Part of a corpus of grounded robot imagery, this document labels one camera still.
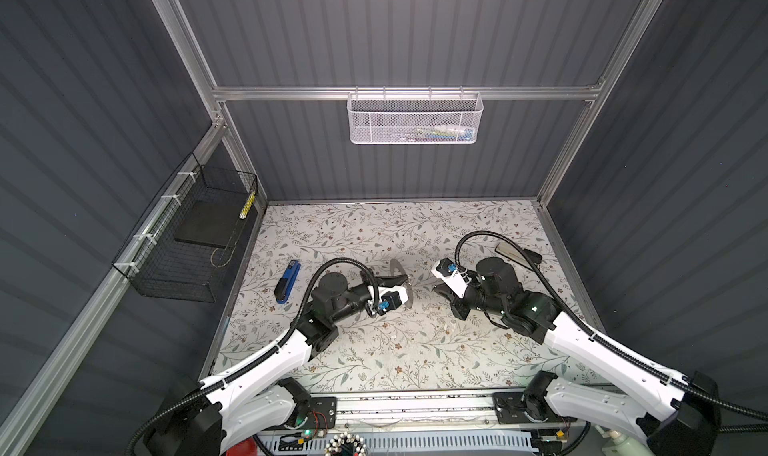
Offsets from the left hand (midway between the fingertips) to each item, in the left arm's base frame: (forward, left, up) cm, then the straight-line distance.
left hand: (402, 270), depth 71 cm
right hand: (-2, -10, -6) cm, 12 cm away
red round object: (-30, +38, -26) cm, 55 cm away
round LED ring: (-32, +15, -8) cm, 36 cm away
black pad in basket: (+16, +49, +2) cm, 51 cm away
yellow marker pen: (+23, +41, +2) cm, 47 cm away
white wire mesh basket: (+77, -12, -3) cm, 78 cm away
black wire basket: (+2, +56, +4) cm, 56 cm away
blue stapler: (+10, +35, -20) cm, 41 cm away
